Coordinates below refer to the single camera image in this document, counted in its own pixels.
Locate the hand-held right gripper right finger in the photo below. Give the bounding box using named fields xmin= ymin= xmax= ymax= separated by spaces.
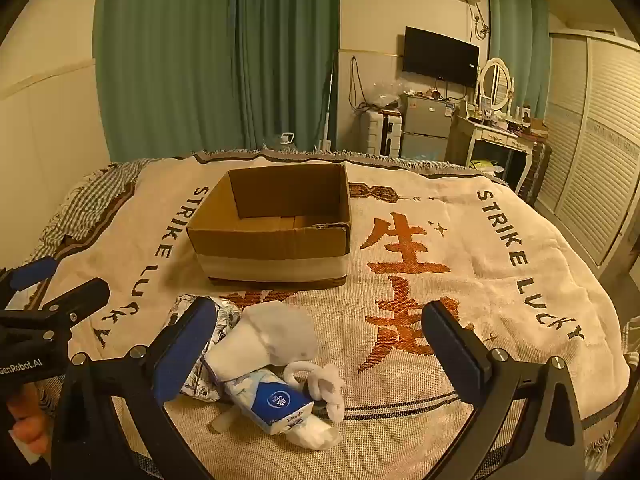
xmin=421 ymin=301 xmax=588 ymax=480

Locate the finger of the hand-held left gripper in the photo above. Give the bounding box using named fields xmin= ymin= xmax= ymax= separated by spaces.
xmin=0 ymin=256 xmax=57 ymax=293
xmin=0 ymin=277 xmax=111 ymax=346

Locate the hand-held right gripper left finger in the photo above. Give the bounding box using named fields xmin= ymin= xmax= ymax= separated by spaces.
xmin=50 ymin=296 xmax=218 ymax=480

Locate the thick white sock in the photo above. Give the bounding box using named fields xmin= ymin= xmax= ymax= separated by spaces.
xmin=202 ymin=305 xmax=319 ymax=382

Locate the blue tissue packet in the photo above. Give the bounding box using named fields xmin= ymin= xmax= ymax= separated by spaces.
xmin=222 ymin=367 xmax=315 ymax=435

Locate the white fluffy hair band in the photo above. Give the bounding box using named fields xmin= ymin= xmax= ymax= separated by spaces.
xmin=283 ymin=360 xmax=347 ymax=423

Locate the brown cardboard box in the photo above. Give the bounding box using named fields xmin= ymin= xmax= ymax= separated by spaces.
xmin=186 ymin=162 xmax=352 ymax=288

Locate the thin white sock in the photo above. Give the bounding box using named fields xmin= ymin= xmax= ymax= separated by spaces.
xmin=210 ymin=406 xmax=344 ymax=452

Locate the person's left hand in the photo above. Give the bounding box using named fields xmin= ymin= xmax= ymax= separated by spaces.
xmin=7 ymin=384 xmax=52 ymax=465

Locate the checked bedsheet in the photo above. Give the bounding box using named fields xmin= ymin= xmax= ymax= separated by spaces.
xmin=30 ymin=159 xmax=157 ymax=262

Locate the cream printed blanket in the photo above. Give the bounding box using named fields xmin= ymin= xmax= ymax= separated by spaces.
xmin=64 ymin=149 xmax=632 ymax=467

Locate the brown quilted trunk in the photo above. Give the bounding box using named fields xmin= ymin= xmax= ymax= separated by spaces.
xmin=517 ymin=140 xmax=552 ymax=202

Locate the white dressing table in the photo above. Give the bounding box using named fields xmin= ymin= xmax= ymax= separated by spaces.
xmin=446 ymin=111 xmax=536 ymax=194

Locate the grey mini fridge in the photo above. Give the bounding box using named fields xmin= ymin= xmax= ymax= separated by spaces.
xmin=399 ymin=92 xmax=454 ymax=161

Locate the clear water jug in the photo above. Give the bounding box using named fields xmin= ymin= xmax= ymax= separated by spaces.
xmin=272 ymin=132 xmax=301 ymax=154

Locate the white slatted wardrobe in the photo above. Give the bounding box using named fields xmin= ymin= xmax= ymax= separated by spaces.
xmin=532 ymin=30 xmax=640 ymax=282

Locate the green curtain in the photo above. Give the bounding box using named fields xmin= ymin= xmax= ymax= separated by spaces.
xmin=237 ymin=0 xmax=341 ymax=151
xmin=487 ymin=0 xmax=551 ymax=122
xmin=93 ymin=0 xmax=246 ymax=163

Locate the white stick vacuum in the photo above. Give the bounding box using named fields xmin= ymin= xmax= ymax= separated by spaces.
xmin=315 ymin=52 xmax=337 ymax=154

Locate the clear plastic bag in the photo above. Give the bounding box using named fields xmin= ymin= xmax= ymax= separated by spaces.
xmin=367 ymin=80 xmax=404 ymax=112

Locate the oval white vanity mirror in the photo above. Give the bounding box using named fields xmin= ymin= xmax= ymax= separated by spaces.
xmin=477 ymin=57 xmax=516 ymax=114

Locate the black wall cable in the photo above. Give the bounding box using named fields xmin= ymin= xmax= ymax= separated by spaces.
xmin=349 ymin=56 xmax=369 ymax=112

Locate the black wall television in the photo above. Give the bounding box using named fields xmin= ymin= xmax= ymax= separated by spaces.
xmin=402 ymin=26 xmax=480 ymax=89

